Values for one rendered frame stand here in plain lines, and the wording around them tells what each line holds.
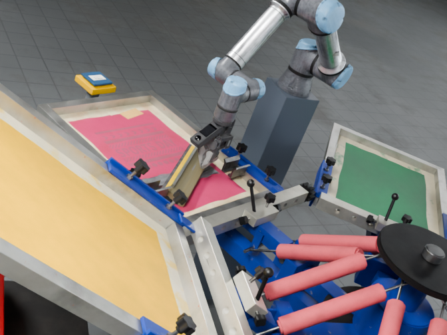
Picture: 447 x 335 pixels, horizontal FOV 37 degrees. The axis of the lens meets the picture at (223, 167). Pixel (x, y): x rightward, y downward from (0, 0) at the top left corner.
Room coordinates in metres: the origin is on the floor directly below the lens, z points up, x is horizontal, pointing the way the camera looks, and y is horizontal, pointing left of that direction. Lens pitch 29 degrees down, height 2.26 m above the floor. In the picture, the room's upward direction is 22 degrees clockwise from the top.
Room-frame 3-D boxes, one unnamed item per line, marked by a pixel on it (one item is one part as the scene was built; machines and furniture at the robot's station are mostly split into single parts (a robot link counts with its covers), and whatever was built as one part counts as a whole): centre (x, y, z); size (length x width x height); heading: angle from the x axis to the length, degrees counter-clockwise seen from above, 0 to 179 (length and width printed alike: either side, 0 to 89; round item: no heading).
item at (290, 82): (2.76, -0.16, 1.25); 0.15 x 0.15 x 0.10
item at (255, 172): (2.30, -0.10, 0.97); 0.30 x 0.05 x 0.07; 57
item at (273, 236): (1.89, -0.22, 1.02); 0.17 x 0.06 x 0.05; 57
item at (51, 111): (2.20, 0.25, 0.97); 0.79 x 0.58 x 0.04; 57
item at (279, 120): (2.76, -0.16, 0.60); 0.18 x 0.18 x 1.20; 37
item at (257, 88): (2.20, 0.03, 1.35); 0.11 x 0.11 x 0.08; 60
